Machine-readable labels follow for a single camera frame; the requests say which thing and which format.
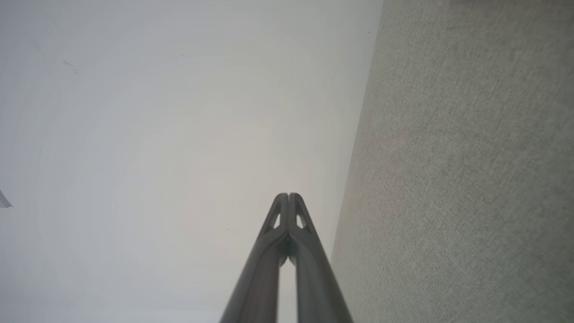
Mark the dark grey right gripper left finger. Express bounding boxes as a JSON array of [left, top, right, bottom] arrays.
[[220, 193, 289, 323]]

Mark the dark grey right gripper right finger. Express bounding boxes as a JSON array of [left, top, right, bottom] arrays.
[[289, 193, 354, 323]]

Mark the beige fabric sofa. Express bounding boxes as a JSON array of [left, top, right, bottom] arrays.
[[330, 0, 574, 323]]

